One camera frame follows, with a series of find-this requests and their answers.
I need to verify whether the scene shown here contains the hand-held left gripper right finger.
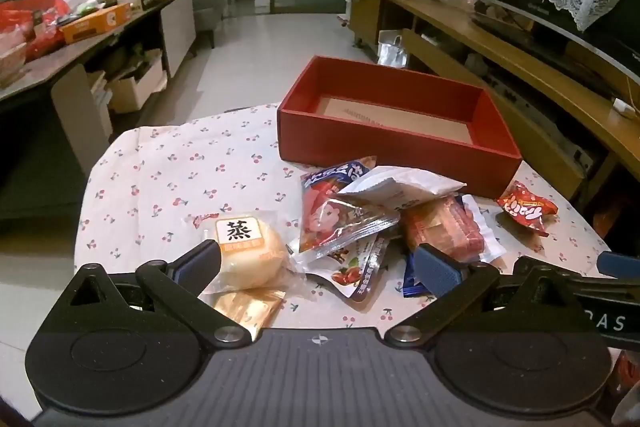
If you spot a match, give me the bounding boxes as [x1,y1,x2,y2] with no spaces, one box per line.
[382,243,601,349]

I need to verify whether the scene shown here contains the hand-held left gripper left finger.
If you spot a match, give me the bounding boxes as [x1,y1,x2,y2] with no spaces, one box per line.
[37,239,253,350]

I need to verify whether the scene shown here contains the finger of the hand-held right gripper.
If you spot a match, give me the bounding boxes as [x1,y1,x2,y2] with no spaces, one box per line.
[575,250,640,295]

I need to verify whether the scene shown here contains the blue foil packet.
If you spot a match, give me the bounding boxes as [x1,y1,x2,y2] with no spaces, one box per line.
[402,252,426,298]

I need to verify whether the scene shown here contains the clear packet of red meat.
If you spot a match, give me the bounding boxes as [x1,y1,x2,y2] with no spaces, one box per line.
[400,193,507,265]

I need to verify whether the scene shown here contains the steamed bun packet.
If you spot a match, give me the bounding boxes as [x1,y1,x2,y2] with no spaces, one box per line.
[182,209,306,295]

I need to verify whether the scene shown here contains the gold foil packet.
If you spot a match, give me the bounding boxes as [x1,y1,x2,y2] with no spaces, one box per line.
[212,289,287,342]

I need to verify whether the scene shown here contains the red date snack packet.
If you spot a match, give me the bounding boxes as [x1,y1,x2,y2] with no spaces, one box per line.
[310,237,393,303]

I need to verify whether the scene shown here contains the white snack packet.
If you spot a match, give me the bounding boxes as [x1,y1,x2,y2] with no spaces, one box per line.
[337,165,468,212]

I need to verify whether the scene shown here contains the red heart print packet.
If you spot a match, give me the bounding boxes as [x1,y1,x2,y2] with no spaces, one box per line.
[495,181,559,238]

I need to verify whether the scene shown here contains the red cartoon snack packet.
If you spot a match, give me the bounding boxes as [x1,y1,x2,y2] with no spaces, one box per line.
[290,157,401,265]

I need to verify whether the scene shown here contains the red cardboard box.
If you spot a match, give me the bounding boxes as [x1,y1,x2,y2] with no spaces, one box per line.
[276,55,523,198]

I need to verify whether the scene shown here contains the orange bag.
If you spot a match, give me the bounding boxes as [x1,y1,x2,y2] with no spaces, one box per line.
[592,197,626,233]

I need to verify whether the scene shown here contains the red plastic bag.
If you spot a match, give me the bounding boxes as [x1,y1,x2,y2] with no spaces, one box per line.
[0,0,71,62]
[612,349,640,408]

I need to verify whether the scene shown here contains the cherry print tablecloth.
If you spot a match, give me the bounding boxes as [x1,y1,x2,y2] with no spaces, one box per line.
[74,99,626,333]

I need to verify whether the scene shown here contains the white power strip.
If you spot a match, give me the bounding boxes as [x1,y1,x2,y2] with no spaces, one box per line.
[570,147,597,174]

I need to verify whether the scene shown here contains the wooden television cabinet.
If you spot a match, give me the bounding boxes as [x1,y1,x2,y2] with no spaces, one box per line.
[347,0,640,208]

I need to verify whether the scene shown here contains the silver foil bag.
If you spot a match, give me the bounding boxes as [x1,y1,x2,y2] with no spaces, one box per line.
[376,29,412,68]

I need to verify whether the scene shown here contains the grey sofa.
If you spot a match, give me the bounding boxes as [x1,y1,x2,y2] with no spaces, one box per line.
[190,0,226,50]

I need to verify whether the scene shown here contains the orange flat box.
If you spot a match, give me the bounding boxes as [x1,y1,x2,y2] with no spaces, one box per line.
[59,2,133,45]

